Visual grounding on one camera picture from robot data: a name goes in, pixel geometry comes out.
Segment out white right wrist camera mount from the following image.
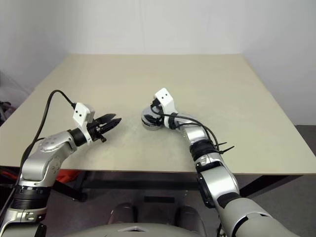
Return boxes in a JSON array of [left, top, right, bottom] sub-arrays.
[[154, 87, 179, 129]]

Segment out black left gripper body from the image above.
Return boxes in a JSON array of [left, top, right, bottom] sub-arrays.
[[87, 118, 107, 143]]

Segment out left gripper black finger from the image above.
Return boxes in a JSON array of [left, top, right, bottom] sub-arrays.
[[102, 117, 123, 132], [95, 113, 117, 123]]

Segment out red object under table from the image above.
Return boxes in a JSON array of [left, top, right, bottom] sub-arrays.
[[55, 170, 80, 185]]

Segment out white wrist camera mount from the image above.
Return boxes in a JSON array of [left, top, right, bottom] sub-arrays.
[[154, 87, 179, 129], [73, 102, 96, 144]]

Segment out black table frame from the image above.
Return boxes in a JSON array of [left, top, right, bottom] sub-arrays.
[[0, 165, 306, 202]]

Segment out dark grey rounded shape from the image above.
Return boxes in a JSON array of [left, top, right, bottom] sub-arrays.
[[110, 202, 136, 227], [177, 204, 207, 233]]

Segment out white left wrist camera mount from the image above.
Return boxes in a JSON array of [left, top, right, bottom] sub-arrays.
[[73, 102, 96, 144]]

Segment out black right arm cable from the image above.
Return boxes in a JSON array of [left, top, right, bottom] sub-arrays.
[[150, 105, 220, 153]]

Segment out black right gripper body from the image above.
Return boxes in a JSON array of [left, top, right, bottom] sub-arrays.
[[150, 98, 164, 113]]

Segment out grey motor cover circuit board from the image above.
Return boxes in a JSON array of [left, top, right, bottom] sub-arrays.
[[141, 106, 161, 123]]

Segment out grey motor housing copper windings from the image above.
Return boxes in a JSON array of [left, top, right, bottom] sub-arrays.
[[140, 106, 164, 132]]

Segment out grey robot torso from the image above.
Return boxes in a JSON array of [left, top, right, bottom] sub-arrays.
[[41, 217, 223, 237]]

